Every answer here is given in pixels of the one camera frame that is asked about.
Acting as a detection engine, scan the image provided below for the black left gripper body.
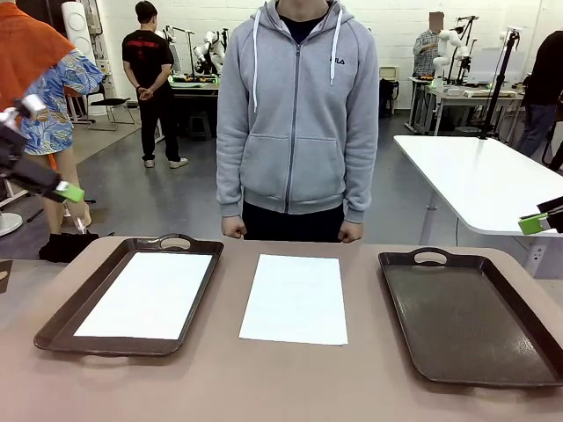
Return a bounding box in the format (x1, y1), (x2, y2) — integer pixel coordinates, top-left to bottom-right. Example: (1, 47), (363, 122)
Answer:
(0, 126), (28, 178)

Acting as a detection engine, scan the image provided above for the white A4 paper stack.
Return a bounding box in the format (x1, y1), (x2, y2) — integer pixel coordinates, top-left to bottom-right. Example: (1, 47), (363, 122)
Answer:
(238, 253), (349, 346)
(73, 251), (214, 341)

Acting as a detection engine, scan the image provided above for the grey sleeved left forearm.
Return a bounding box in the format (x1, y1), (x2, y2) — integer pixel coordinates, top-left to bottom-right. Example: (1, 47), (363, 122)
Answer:
(342, 127), (380, 224)

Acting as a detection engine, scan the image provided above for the grey sleeved right forearm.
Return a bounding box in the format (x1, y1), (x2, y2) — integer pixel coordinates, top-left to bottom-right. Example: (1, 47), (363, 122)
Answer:
(215, 127), (246, 219)

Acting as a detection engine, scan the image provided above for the person's left hand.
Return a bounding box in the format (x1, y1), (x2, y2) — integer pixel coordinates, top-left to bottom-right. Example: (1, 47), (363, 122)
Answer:
(337, 221), (366, 244)

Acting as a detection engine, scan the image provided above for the person's right hand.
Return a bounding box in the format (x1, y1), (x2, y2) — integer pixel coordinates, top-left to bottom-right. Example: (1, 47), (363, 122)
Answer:
(221, 215), (248, 241)

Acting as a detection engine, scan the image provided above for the white round stand base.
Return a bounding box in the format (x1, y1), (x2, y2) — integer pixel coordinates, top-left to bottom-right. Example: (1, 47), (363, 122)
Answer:
(0, 213), (24, 237)

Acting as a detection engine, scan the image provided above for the white table with legs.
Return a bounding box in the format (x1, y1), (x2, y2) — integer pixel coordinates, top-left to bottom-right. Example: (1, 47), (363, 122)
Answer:
(393, 135), (563, 279)

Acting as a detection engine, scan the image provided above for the black bag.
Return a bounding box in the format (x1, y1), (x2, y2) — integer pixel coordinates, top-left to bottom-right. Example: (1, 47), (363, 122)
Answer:
(38, 231), (100, 264)

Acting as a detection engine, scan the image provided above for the black folding chair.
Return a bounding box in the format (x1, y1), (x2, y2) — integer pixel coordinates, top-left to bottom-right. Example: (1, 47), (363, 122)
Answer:
(86, 83), (136, 132)

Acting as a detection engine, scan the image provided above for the dark brown flat object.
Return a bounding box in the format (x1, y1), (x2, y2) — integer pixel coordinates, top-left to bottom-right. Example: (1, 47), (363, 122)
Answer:
(0, 259), (14, 295)

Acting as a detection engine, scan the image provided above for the brown plastic tray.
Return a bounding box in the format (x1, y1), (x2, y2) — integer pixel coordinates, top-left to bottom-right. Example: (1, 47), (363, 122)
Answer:
(33, 233), (225, 357)
(377, 247), (563, 389)

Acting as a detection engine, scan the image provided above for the person in dark clothing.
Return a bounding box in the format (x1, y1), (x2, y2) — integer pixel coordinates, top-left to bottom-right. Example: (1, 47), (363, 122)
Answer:
(516, 30), (563, 172)

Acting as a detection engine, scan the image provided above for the black tripod pole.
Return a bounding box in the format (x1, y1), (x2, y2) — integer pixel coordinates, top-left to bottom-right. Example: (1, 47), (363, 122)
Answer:
(477, 26), (523, 141)

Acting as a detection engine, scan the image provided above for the grey background work table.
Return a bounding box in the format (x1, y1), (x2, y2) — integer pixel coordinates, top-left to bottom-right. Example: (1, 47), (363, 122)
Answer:
(408, 76), (527, 135)

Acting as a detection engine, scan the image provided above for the man in black t-shirt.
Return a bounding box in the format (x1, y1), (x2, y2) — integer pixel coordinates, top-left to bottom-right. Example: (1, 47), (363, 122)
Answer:
(121, 0), (190, 169)

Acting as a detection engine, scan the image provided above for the black stool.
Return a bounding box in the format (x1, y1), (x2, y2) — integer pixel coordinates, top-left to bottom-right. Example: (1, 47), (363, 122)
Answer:
(188, 112), (212, 141)

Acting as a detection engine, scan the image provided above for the dark background work table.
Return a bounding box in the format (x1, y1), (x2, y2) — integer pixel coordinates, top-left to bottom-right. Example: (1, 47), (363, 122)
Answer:
(169, 74), (220, 133)

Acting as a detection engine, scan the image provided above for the person in plaid shirt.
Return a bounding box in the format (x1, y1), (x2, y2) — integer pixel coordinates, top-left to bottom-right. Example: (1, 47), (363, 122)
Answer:
(413, 11), (445, 78)

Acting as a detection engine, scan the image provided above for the person in grey hoodie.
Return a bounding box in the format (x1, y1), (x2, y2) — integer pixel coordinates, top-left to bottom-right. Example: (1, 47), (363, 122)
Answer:
(215, 0), (380, 242)

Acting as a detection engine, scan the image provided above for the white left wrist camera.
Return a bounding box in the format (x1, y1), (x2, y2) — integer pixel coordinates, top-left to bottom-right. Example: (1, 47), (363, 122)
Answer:
(12, 94), (48, 120)

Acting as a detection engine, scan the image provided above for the black camera stand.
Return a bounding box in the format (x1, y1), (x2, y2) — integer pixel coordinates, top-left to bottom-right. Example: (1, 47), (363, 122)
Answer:
(455, 15), (480, 85)

